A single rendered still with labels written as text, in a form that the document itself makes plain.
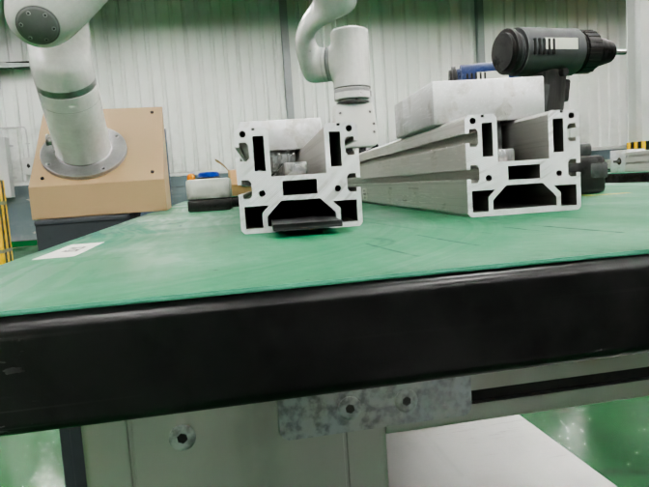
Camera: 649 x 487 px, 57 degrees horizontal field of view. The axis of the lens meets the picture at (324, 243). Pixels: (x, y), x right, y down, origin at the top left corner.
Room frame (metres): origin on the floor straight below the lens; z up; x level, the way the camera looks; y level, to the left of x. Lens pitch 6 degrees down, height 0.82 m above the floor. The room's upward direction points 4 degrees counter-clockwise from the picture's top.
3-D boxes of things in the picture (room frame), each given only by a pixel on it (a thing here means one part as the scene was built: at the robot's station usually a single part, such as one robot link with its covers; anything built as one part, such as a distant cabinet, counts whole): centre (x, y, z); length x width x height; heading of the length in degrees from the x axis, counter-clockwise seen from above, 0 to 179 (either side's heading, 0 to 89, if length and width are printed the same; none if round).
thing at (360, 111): (1.37, -0.09, 0.95); 0.10 x 0.07 x 0.11; 96
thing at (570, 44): (0.81, -0.34, 0.89); 0.20 x 0.08 x 0.22; 107
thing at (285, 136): (0.88, 0.06, 0.87); 0.16 x 0.11 x 0.07; 6
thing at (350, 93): (1.37, -0.09, 1.01); 0.09 x 0.08 x 0.03; 96
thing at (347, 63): (1.37, -0.08, 1.09); 0.09 x 0.08 x 0.13; 74
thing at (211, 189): (1.15, 0.20, 0.81); 0.10 x 0.08 x 0.06; 96
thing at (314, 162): (0.88, 0.06, 0.82); 0.80 x 0.10 x 0.09; 6
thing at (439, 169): (0.90, -0.13, 0.82); 0.80 x 0.10 x 0.09; 6
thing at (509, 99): (0.65, -0.16, 0.87); 0.16 x 0.11 x 0.07; 6
